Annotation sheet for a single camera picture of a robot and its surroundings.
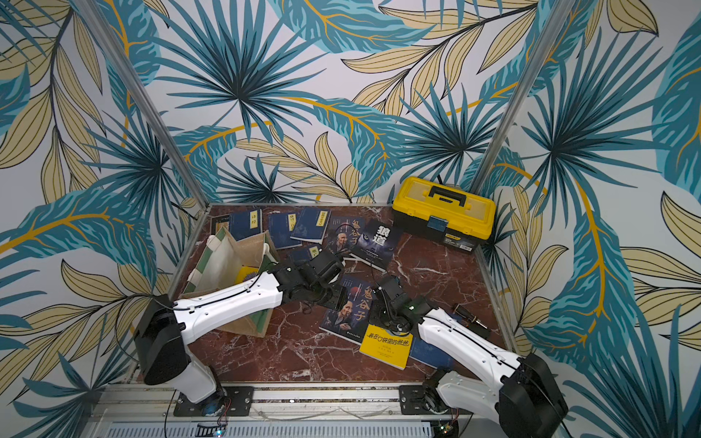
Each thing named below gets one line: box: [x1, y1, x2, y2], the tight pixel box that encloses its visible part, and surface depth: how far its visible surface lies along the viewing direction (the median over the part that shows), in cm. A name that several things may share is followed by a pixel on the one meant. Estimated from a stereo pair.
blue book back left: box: [228, 208, 263, 242], surface depth 112 cm
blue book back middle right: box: [289, 207, 333, 245], surface depth 112 cm
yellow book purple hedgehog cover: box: [235, 266, 261, 284], surface depth 99 cm
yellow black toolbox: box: [392, 176, 497, 253], surface depth 100 cm
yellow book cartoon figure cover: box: [358, 323, 415, 371], surface depth 83 cm
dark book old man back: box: [324, 216, 366, 255], surface depth 112 cm
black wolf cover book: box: [349, 220, 404, 272], surface depth 108 cm
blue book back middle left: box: [268, 212, 304, 251], surface depth 113 cm
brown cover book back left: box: [209, 213, 231, 235], surface depth 115 cm
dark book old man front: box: [318, 276, 377, 346], surface depth 89 cm
